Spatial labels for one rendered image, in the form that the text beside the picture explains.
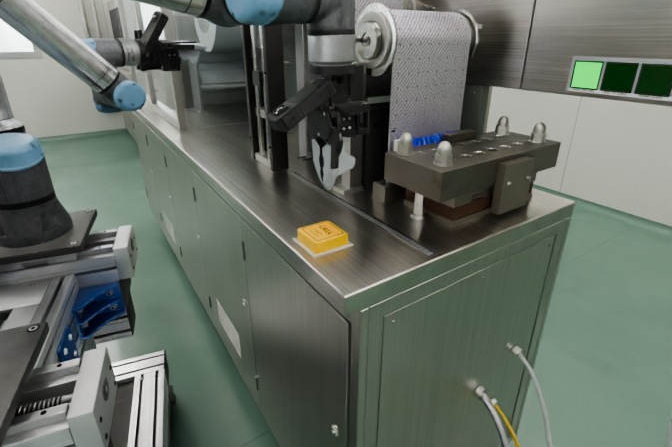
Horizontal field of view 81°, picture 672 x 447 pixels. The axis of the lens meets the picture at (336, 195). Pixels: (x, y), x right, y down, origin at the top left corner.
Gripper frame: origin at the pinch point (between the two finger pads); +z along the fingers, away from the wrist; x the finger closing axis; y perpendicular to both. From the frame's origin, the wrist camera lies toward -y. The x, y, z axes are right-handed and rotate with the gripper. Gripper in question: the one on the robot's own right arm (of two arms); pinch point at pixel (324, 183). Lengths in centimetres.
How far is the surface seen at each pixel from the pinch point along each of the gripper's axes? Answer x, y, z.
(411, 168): -2.3, 18.9, 0.4
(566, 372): -7, 107, 104
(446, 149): -7.7, 22.2, -4.1
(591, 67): -15, 55, -17
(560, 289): 24, 161, 105
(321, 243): -3.5, -3.2, 9.5
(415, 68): 9.5, 30.0, -17.2
